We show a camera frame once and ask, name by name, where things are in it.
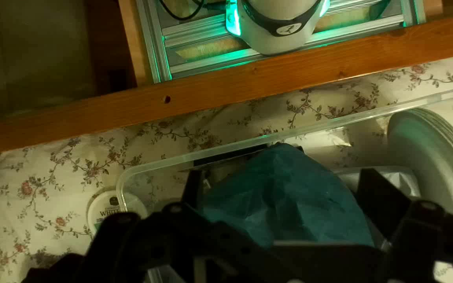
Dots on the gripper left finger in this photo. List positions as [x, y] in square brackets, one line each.
[179, 236]

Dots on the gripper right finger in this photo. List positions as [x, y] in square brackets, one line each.
[423, 232]

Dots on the clear plastic container box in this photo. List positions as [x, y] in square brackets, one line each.
[226, 155]

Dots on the white round jar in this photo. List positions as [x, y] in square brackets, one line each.
[106, 206]

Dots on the stack of white plates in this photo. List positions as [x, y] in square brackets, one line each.
[427, 153]

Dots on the teal plastic bag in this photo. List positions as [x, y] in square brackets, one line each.
[285, 196]

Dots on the floral bed sheet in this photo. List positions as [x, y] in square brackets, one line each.
[73, 173]

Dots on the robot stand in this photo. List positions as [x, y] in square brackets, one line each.
[195, 43]

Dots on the brown wooden bed rail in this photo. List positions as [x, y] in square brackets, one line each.
[226, 86]

